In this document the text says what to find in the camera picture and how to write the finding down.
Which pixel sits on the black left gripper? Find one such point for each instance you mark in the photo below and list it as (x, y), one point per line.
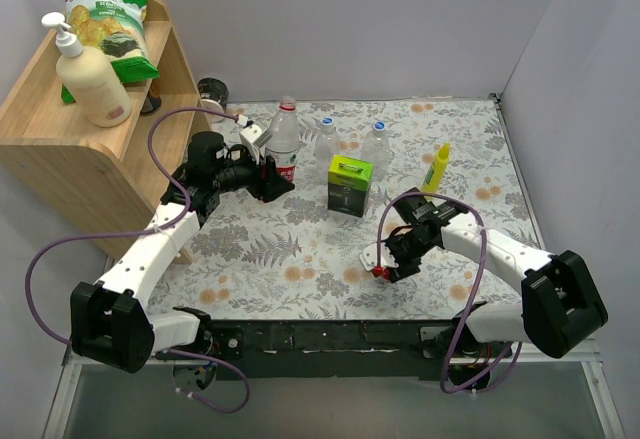
(265, 182)

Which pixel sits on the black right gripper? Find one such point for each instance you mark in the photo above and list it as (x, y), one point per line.
(398, 259)

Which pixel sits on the red label water bottle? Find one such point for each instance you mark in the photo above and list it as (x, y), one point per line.
(283, 145)

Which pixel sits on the clear plastic bottle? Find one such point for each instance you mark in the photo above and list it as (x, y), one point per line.
(376, 150)
(327, 145)

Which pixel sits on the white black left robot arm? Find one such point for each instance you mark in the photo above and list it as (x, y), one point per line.
(109, 318)

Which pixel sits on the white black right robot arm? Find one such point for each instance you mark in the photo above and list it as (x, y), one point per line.
(559, 304)

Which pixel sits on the yellow bottle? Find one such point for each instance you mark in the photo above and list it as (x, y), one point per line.
(434, 176)

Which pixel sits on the cream lotion pump bottle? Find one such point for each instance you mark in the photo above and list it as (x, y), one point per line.
(88, 76)

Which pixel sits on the green Gillette razor box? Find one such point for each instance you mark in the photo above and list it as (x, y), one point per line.
(348, 184)

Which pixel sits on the black tape roll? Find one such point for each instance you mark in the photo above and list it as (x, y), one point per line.
(214, 94)

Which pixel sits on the wooden shelf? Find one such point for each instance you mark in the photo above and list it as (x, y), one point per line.
(102, 179)

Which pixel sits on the cassava chips bag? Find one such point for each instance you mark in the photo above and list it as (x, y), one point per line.
(115, 27)

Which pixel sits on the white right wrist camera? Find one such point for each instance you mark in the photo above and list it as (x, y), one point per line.
(377, 260)

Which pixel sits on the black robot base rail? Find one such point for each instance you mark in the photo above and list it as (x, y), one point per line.
(264, 349)

